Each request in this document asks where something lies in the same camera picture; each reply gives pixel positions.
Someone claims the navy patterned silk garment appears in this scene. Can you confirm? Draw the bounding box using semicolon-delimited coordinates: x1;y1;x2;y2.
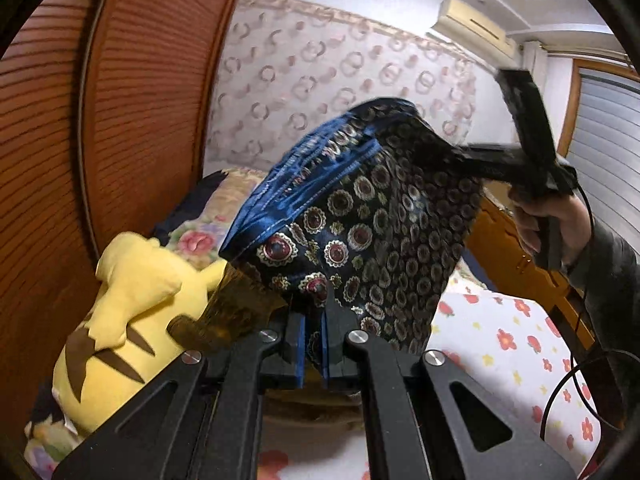
219;98;480;354

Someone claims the right forearm grey sleeve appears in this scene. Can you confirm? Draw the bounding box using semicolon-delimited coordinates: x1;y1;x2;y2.
566;219;640;430

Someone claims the person's right hand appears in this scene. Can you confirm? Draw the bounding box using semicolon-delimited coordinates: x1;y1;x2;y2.
509;188;592;266

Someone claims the grey window blind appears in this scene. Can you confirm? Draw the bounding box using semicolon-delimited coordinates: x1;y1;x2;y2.
566;68;640;250

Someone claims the wooden sideboard cabinet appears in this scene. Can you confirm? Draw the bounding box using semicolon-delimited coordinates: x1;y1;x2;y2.
466;182;594;354

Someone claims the white strawberry print sheet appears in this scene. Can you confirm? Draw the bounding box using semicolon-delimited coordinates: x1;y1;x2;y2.
257;257;601;479

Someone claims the yellow plush toy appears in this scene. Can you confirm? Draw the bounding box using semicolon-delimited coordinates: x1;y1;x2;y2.
52;232;226;437

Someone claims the cream tied window curtain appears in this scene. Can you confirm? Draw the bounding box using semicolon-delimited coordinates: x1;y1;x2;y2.
522;40;548;93

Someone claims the olive folded garment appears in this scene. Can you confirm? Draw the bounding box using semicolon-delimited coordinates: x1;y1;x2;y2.
167;263;286;354

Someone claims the white air conditioner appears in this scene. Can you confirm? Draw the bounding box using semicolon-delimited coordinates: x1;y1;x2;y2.
433;0;518;66

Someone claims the navy blanket edge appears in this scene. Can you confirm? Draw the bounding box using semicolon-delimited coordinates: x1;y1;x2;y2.
151;170;227;246

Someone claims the wooden louvred wardrobe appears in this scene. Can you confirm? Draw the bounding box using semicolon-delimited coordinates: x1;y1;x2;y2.
1;0;235;453

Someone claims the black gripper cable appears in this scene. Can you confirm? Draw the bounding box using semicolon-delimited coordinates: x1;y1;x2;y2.
538;184;640;443

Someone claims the circle patterned wall curtain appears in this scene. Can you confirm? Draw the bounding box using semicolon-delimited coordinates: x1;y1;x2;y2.
205;0;475;172

